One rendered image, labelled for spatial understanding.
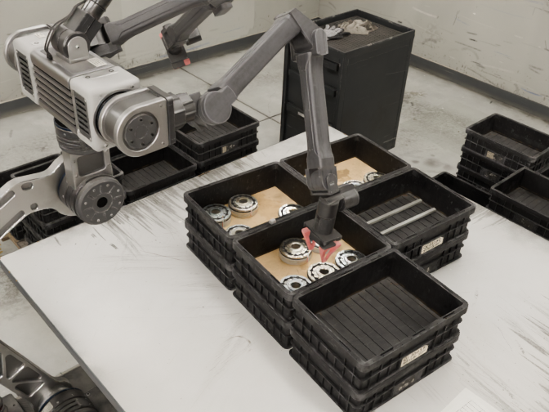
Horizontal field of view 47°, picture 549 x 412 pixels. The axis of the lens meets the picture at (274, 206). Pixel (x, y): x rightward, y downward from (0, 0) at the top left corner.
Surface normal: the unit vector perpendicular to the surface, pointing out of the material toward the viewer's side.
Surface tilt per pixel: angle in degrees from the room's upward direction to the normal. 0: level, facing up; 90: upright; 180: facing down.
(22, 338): 0
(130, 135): 90
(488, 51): 90
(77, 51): 90
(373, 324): 0
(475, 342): 0
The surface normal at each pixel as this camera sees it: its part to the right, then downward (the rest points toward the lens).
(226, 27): 0.67, 0.45
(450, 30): -0.74, 0.36
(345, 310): 0.04, -0.82
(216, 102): 0.61, 0.00
